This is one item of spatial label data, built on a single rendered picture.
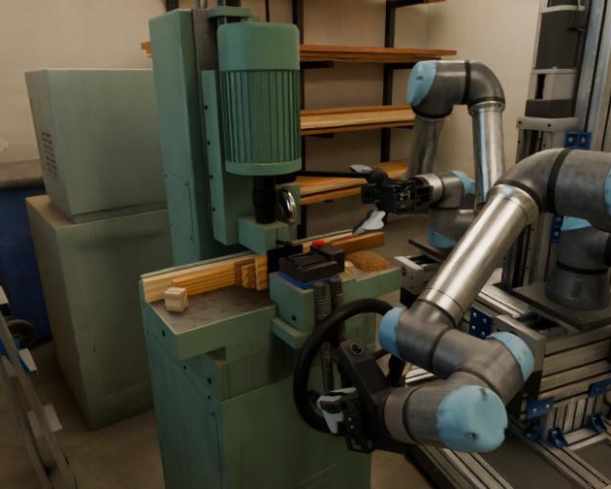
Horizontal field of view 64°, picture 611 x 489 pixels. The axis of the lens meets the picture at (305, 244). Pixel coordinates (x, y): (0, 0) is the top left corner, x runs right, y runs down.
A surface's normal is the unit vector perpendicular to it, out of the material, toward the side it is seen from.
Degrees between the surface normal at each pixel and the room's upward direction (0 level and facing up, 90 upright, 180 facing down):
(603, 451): 0
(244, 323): 90
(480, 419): 61
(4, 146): 90
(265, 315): 90
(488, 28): 90
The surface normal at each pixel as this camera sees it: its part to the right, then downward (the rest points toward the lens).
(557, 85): 0.37, 0.29
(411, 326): -0.47, -0.62
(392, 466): -0.01, -0.95
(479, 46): -0.80, 0.20
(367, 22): 0.60, 0.25
